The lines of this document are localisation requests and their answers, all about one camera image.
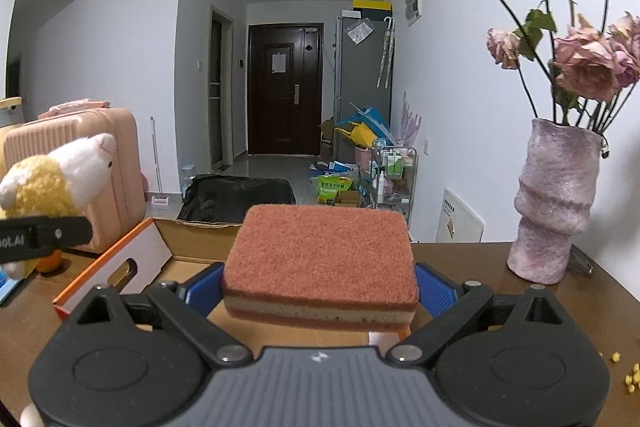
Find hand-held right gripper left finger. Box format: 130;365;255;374
74;263;253;368

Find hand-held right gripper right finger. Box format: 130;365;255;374
390;263;568;366

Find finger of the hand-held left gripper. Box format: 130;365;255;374
0;215;94;264

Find yellow and white plush toy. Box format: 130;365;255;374
0;133;118;280

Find orange cardboard box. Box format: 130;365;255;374
52;217;416;353

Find brown layered sponge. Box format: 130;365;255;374
222;204;420;334

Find orange fruit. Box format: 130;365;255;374
36;249;62;274

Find blue tissue pack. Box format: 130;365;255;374
0;269;24;306

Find white flat board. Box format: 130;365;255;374
436;187;486;244

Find pink ribbed suitcase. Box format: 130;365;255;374
2;107;147;255

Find black bag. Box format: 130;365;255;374
177;174;297;224

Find white mop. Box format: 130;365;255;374
149;116;171;208

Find pink pouch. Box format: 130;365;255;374
39;99;112;118

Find green printed bag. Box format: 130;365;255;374
316;174;354;206

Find purple textured vase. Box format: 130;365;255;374
507;118;604;284

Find pink bin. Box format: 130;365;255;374
354;146;375;173

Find blue and yellow clutter pile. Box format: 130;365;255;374
334;107;394;148

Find brown cardboard carton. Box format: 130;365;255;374
320;119;337;163

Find dark brown entrance door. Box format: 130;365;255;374
247;23;325;156

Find yellow crumbs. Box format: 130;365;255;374
610;349;640;396

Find grey refrigerator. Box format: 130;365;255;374
333;11;396;148

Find white folded umbrella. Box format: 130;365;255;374
376;17;396;90

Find clear plastic bag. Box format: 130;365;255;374
347;18;374;44

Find dried pink rose bouquet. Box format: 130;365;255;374
407;0;640;132

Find yellow and black box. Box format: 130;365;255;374
352;0;394;14

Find metal wire trolley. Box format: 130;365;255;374
370;146;419;228

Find purple wall decoration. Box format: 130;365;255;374
400;91;424;146

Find interior door frame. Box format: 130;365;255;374
209;4;235;168

